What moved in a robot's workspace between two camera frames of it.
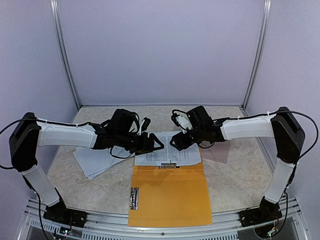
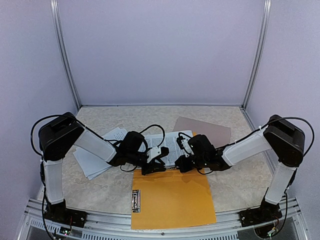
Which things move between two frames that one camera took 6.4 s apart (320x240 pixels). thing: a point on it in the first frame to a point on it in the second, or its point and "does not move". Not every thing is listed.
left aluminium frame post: x=62 y=48 does not move
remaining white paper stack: x=93 y=162 does not move
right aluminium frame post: x=264 y=32 does not move
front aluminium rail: x=289 y=226 does not move
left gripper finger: x=153 y=136 to x=153 y=167
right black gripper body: x=186 y=143 to x=194 y=166
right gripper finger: x=175 y=138 to x=181 y=162
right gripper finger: x=174 y=143 to x=184 y=165
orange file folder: x=169 y=197 does not move
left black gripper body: x=136 y=145 to x=146 y=170
